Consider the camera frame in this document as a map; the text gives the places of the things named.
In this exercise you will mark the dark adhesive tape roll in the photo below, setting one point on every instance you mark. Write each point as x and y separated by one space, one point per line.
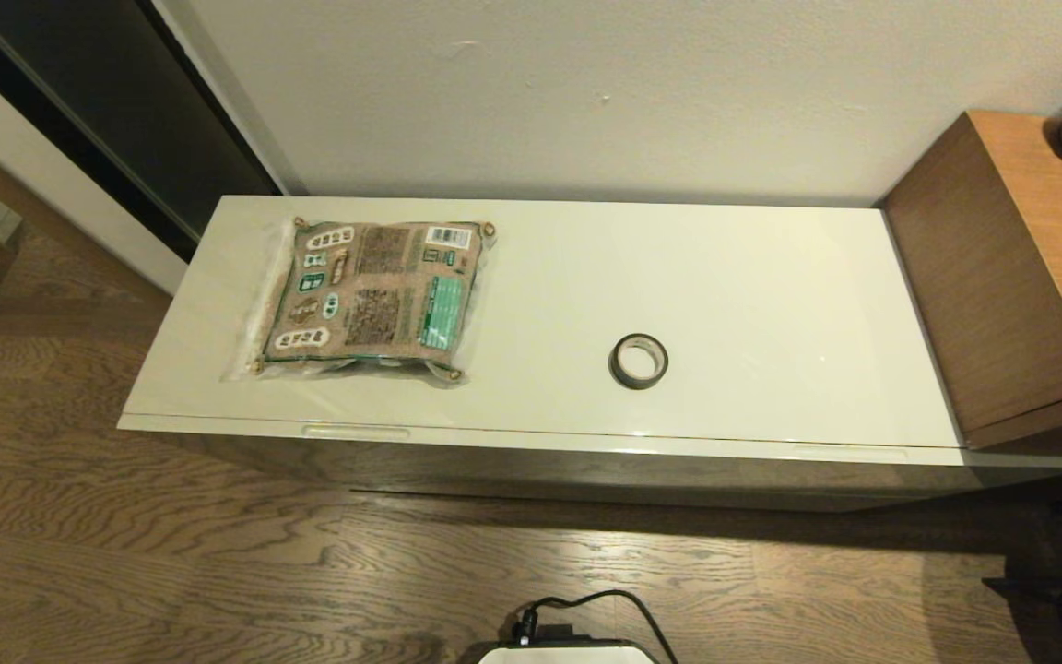
619 369

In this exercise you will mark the white cabinet drawer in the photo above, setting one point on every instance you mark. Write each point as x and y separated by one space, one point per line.
586 466

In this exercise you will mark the brown green printed food bag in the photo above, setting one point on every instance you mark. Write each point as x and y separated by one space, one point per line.
374 295

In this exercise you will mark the white black robot base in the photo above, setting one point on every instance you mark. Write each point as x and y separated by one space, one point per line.
568 653

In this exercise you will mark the white glossy cabinet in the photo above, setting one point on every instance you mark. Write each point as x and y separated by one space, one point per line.
725 277

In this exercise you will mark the dark sliding door panel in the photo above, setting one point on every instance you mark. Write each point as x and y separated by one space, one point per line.
125 101

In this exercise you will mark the brown wooden side cabinet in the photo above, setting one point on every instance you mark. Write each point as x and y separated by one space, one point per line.
1001 277

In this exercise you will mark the black stand legs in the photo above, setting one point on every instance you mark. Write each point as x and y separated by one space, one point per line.
1061 590

